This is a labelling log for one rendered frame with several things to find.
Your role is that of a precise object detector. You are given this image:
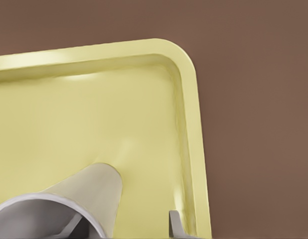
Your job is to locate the white IKEA cup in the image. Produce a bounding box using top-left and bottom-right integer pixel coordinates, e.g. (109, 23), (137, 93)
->
(0, 162), (124, 239)

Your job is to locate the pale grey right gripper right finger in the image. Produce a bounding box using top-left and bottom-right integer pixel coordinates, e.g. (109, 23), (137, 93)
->
(168, 210), (197, 239)

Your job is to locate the pale yellow tray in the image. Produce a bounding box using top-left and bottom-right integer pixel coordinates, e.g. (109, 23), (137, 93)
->
(0, 37), (213, 239)

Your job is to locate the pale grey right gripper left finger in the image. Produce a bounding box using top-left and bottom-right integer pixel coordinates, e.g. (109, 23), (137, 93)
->
(52, 215), (83, 239)

